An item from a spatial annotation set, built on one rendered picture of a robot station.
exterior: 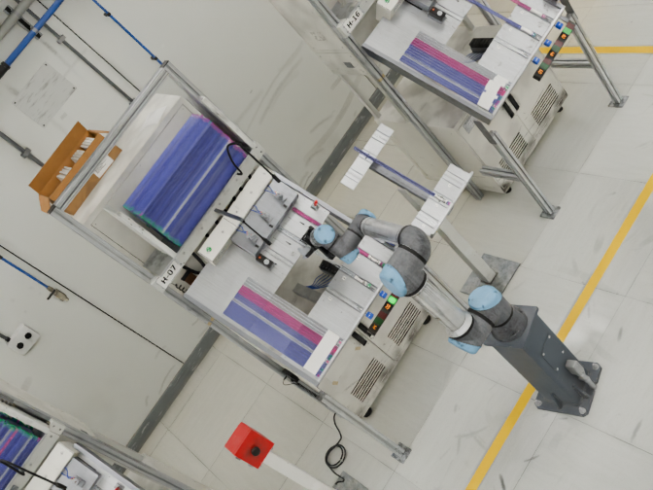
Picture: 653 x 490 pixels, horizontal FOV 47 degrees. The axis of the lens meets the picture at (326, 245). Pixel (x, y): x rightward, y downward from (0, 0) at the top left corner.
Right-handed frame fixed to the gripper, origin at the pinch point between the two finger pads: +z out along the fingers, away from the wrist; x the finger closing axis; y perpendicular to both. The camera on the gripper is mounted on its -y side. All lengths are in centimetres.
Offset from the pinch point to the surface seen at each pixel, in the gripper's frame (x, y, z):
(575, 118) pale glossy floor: -155, -86, 56
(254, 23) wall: -123, 99, 150
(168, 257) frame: 39, 48, 10
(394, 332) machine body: 3, -64, 53
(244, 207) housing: 1.9, 33.7, 12.9
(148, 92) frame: -9, 92, -13
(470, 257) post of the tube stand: -48, -71, 34
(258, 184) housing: -10.6, 34.5, 13.2
